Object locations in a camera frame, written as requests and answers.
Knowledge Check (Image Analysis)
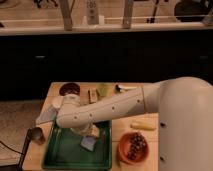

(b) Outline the orange bowl with grapes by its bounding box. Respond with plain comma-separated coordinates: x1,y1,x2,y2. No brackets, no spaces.
118,132,149,165

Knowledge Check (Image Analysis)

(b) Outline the wooden shelf post right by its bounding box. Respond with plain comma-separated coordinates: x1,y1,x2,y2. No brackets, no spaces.
122,0,134,29

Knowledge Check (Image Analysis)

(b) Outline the green cup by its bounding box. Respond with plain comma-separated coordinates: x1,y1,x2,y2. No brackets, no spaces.
97,84,108,97

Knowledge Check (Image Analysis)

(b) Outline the grey cloth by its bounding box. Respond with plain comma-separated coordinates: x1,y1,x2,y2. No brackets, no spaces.
36,105,58,124

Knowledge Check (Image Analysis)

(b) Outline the green plastic tray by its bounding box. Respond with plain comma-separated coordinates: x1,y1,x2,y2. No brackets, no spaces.
42,121,112,171

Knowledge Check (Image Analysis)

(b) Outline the white plate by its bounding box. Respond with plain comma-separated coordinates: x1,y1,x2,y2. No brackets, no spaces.
51,96,64,109

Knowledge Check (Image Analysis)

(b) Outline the brown wooden block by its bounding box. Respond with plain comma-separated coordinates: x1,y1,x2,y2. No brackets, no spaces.
88,89,98,103

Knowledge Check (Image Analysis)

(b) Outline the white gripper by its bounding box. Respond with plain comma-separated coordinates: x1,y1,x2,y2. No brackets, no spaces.
72,123,100,138

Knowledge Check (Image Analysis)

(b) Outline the black cable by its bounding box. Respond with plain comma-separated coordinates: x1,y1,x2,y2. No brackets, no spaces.
0,128,34,171

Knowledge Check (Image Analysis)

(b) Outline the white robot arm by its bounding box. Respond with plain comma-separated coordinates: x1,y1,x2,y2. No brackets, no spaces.
56,77,213,171

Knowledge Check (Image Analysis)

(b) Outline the dark red bowl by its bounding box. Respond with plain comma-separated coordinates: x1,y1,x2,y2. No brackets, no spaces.
59,83,80,96

